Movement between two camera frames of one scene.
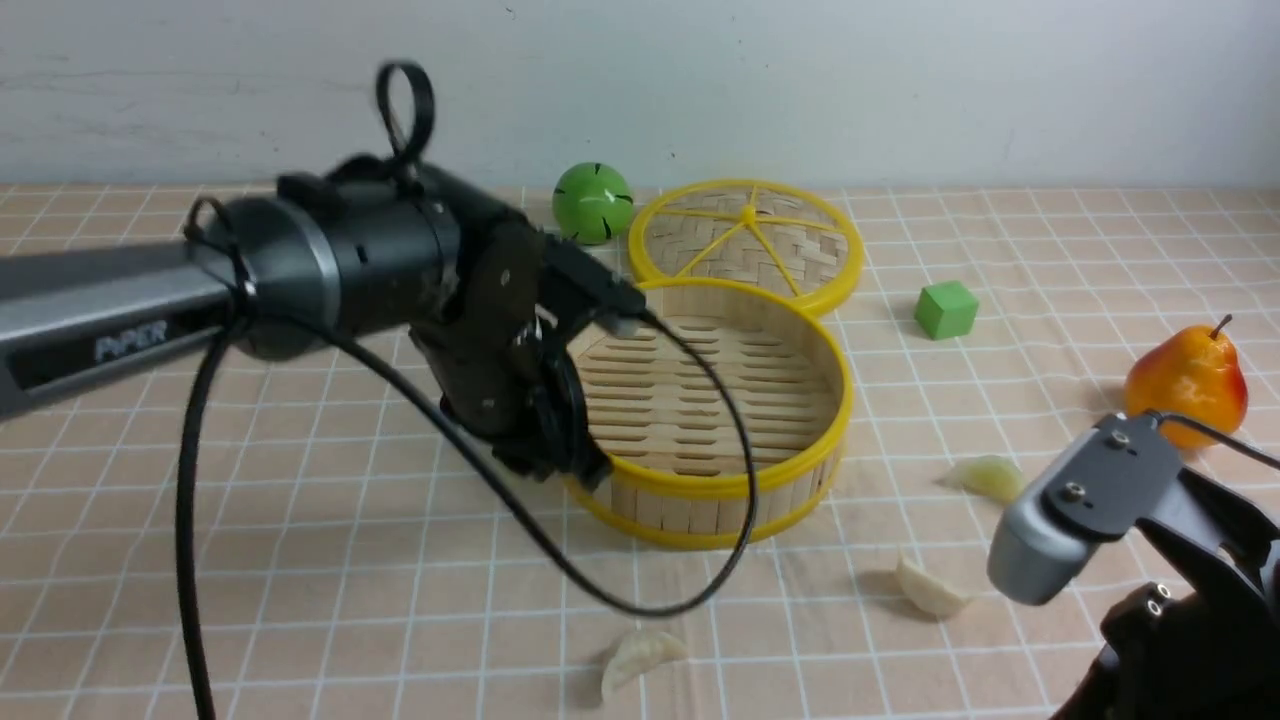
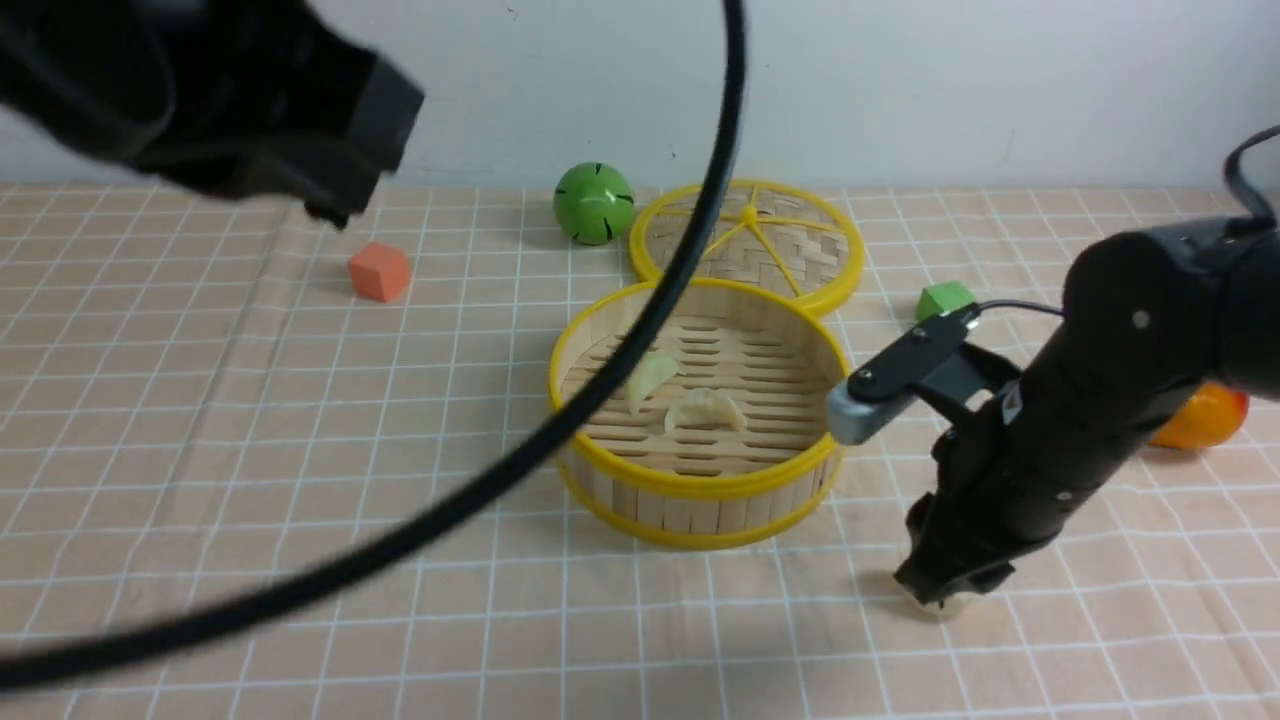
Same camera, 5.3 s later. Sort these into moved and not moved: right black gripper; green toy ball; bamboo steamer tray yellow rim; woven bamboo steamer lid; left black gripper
Moved: left black gripper; right black gripper
Not moved: bamboo steamer tray yellow rim; woven bamboo steamer lid; green toy ball
